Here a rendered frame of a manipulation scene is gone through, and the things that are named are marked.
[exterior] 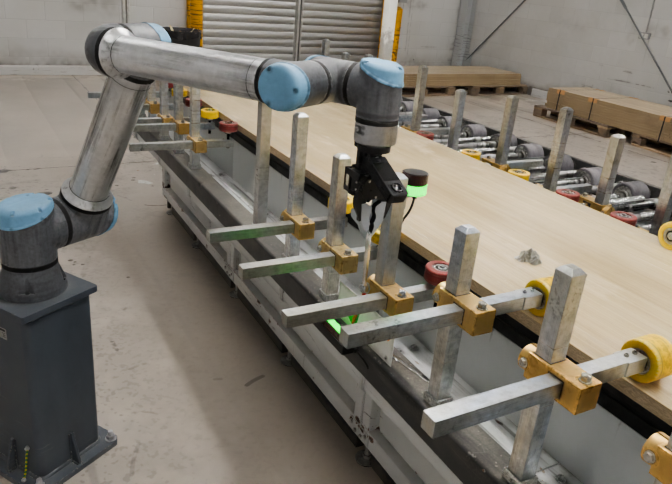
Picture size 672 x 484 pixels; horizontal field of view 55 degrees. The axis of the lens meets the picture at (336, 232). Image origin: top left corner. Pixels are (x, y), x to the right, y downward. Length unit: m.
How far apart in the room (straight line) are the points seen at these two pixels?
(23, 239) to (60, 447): 0.69
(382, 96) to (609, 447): 0.81
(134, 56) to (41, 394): 1.07
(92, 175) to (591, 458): 1.44
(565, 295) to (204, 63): 0.82
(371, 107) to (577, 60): 9.09
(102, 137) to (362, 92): 0.82
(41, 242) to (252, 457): 0.99
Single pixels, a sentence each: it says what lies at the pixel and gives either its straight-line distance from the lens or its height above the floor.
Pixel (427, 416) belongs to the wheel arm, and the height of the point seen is 0.96.
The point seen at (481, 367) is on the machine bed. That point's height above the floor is 0.69.
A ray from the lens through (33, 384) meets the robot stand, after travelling 2.08.
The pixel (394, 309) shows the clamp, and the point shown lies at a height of 0.85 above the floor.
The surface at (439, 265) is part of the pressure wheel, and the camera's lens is 1.57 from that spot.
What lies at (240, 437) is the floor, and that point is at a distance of 2.38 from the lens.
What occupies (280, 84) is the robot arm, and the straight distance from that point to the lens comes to 1.24.
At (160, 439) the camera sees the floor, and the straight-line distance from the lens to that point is 2.39.
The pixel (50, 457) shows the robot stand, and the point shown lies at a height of 0.08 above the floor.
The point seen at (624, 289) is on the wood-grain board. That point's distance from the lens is 1.67.
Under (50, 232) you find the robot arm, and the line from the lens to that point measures 1.97.
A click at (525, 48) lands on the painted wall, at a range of 11.01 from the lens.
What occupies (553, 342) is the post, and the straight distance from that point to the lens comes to 1.12.
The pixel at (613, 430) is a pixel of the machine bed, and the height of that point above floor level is 0.77.
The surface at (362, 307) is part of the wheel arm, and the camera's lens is 1.45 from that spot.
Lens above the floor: 1.54
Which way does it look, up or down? 22 degrees down
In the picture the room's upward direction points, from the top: 5 degrees clockwise
